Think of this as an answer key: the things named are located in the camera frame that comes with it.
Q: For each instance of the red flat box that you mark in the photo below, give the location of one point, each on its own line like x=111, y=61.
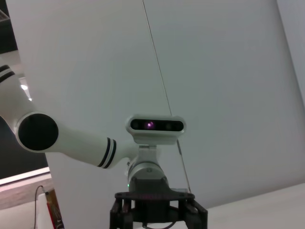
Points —
x=53, y=210

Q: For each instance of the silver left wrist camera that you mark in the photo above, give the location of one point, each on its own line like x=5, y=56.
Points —
x=155, y=125

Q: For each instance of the round ceiling light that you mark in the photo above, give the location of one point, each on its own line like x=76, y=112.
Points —
x=23, y=87

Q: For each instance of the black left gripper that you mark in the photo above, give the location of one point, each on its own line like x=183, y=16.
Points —
x=150, y=190

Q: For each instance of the beige wall ledge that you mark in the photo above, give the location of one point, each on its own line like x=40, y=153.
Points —
x=19, y=190

